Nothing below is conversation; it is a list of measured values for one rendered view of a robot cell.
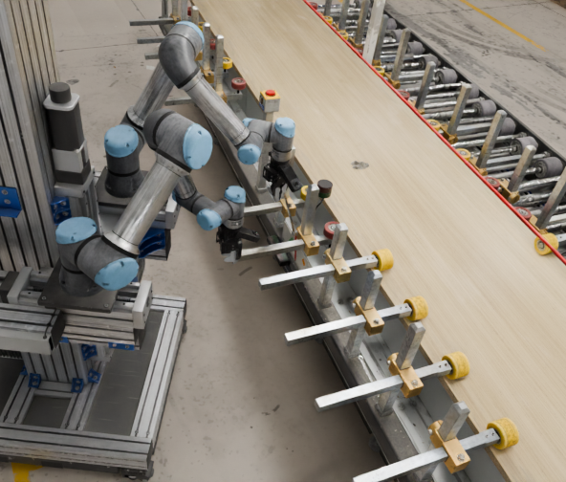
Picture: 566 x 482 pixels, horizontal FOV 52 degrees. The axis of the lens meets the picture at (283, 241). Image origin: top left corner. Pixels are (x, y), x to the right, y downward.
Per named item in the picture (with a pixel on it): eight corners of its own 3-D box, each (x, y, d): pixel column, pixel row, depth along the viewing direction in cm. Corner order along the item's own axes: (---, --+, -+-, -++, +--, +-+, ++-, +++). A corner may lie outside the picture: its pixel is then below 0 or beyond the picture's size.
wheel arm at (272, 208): (219, 223, 243) (219, 215, 240) (216, 218, 245) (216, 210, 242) (313, 208, 258) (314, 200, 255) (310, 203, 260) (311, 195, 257)
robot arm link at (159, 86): (107, 142, 216) (168, 27, 182) (120, 122, 227) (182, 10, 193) (136, 160, 219) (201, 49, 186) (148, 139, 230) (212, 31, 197)
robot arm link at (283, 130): (274, 113, 210) (297, 118, 209) (272, 139, 217) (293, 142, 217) (272, 124, 204) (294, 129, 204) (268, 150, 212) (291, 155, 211)
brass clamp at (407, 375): (404, 399, 178) (408, 390, 174) (383, 363, 187) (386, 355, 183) (421, 394, 180) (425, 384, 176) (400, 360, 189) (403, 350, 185)
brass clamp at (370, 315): (367, 337, 194) (370, 327, 191) (349, 307, 203) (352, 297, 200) (382, 332, 196) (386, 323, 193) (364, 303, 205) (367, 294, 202)
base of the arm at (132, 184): (99, 195, 214) (97, 173, 208) (111, 171, 226) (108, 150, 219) (140, 200, 215) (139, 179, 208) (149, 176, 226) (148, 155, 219)
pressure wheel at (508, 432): (482, 422, 174) (491, 449, 172) (498, 422, 167) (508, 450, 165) (498, 417, 176) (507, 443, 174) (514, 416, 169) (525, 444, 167)
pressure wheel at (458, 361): (455, 361, 181) (440, 351, 189) (456, 383, 183) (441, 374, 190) (471, 356, 183) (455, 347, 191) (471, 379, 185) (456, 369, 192)
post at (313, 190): (295, 275, 252) (311, 188, 219) (293, 270, 254) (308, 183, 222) (303, 273, 253) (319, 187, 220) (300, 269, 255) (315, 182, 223)
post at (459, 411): (414, 492, 185) (461, 413, 153) (408, 482, 188) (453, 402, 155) (423, 489, 186) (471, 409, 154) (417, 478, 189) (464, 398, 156)
